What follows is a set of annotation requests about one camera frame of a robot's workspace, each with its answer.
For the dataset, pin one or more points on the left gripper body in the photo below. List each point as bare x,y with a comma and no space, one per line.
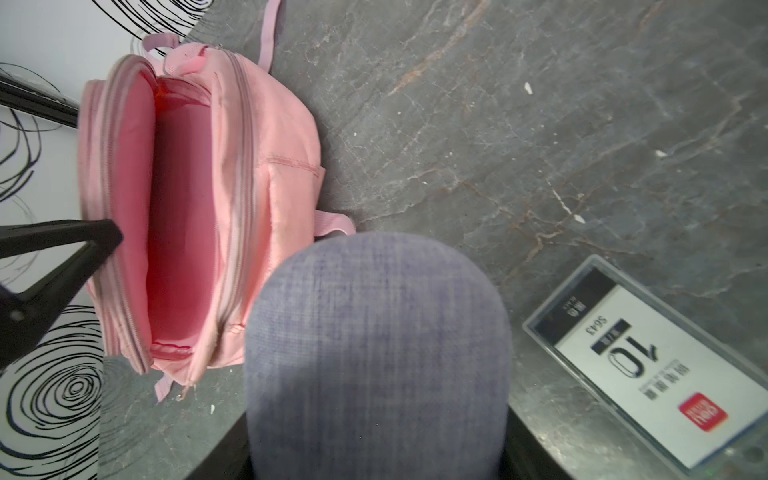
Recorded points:
26,316

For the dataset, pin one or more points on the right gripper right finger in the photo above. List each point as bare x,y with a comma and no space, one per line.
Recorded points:
524,458

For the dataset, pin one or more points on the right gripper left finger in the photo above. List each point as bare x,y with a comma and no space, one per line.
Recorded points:
230,459

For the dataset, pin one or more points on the purple glasses case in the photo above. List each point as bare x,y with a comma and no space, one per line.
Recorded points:
377,356

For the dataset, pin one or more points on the small black white card box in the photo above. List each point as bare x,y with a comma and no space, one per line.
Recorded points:
696,403

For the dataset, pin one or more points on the pink student backpack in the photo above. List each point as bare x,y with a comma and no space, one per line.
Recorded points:
211,169

